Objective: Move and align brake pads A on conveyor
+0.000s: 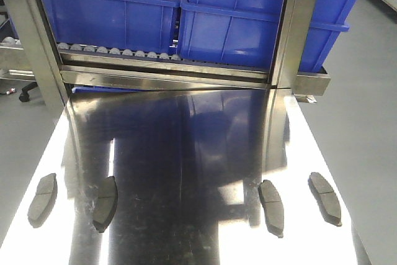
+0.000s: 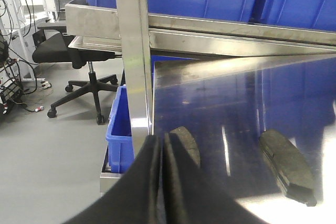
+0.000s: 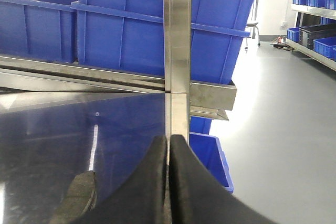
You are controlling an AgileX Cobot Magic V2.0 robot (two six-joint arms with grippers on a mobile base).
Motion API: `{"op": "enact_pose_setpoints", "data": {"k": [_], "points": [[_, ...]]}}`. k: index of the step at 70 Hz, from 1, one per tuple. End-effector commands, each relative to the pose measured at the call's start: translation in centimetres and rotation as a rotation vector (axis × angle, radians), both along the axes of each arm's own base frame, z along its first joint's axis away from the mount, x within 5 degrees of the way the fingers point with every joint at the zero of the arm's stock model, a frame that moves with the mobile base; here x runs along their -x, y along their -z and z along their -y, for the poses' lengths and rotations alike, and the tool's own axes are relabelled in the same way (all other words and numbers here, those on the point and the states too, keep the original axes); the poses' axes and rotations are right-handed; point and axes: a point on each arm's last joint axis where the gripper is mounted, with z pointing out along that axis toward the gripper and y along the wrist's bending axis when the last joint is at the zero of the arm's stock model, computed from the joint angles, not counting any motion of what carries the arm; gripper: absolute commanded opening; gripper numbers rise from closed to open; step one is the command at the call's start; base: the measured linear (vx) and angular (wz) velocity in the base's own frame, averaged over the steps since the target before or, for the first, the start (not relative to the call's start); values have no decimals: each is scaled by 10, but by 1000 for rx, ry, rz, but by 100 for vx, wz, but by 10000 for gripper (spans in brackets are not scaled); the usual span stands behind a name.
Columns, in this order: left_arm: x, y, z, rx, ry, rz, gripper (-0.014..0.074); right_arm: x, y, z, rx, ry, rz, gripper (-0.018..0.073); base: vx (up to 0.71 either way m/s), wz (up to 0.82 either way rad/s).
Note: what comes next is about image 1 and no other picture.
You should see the black office chair base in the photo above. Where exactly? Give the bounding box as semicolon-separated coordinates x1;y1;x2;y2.
19;81;38;102

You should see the blue bin with red bag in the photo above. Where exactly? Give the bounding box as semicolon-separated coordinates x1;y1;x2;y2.
42;0;180;55

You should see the brake pad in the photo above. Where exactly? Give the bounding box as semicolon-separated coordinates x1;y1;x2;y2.
27;173;58;228
92;176;118;233
308;172;342;227
258;179;284;238

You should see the roller conveyor track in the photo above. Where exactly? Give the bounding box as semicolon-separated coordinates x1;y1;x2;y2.
57;42;182;61

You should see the stainless steel rack frame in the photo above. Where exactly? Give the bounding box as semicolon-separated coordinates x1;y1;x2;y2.
1;0;331;114

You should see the large blue plastic bin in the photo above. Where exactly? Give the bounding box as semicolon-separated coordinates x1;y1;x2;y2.
178;0;356;73

